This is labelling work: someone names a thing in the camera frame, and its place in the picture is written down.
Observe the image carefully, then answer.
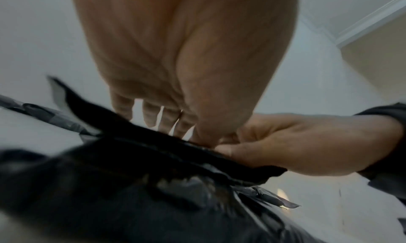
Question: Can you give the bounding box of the person's left hand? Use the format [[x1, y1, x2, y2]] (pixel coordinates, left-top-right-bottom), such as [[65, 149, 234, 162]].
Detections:
[[70, 0, 300, 147]]

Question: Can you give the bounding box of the glossy black plastic bag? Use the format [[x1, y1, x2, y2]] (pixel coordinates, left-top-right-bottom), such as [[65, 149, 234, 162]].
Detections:
[[0, 76, 331, 243]]

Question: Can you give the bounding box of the person's right hand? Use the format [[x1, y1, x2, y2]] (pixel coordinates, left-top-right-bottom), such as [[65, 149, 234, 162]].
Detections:
[[215, 112, 402, 177]]

